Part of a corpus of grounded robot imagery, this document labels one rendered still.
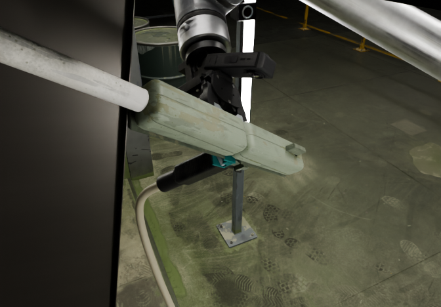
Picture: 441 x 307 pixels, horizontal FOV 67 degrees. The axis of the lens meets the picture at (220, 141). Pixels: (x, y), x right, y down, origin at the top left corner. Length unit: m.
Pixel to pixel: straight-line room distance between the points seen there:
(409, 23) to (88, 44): 0.54
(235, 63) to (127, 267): 1.69
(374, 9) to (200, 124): 0.43
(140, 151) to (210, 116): 2.18
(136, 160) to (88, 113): 2.02
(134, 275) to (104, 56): 1.61
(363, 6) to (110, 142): 0.51
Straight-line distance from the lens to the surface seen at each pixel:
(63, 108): 0.57
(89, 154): 0.61
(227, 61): 0.52
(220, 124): 0.39
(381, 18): 0.70
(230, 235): 2.19
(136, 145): 2.51
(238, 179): 1.89
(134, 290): 1.96
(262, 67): 0.49
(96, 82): 0.31
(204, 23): 0.58
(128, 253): 2.12
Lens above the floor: 1.63
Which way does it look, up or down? 32 degrees down
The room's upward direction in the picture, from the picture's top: straight up
